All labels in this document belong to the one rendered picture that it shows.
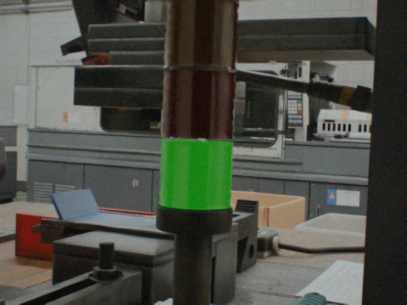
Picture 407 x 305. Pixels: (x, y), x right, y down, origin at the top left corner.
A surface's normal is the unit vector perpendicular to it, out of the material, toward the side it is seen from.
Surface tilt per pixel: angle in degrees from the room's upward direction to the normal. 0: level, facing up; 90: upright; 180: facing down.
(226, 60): 104
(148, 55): 90
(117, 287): 90
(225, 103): 76
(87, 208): 60
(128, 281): 90
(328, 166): 90
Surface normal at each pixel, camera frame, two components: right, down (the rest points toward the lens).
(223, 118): 0.63, 0.30
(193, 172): -0.06, -0.19
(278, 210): 0.88, 0.04
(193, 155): -0.08, 0.29
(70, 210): 0.82, -0.45
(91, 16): -0.67, 0.24
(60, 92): -0.44, 0.03
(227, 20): 0.64, -0.18
